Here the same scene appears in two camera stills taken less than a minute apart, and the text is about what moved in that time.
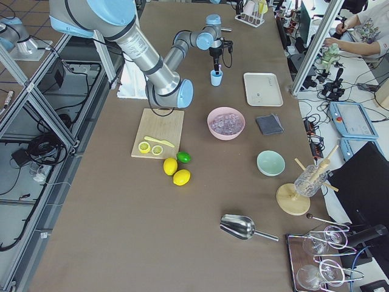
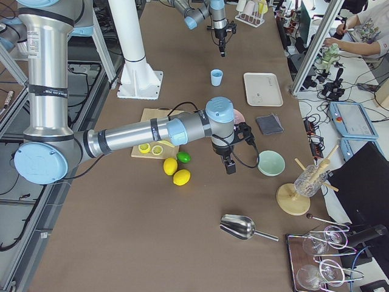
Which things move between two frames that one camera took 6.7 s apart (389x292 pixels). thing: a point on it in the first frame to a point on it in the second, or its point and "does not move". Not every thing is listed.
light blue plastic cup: x=216 y=79 does not move
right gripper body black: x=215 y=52 to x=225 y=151
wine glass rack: x=314 y=259 does not move
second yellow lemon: x=182 y=177 does not move
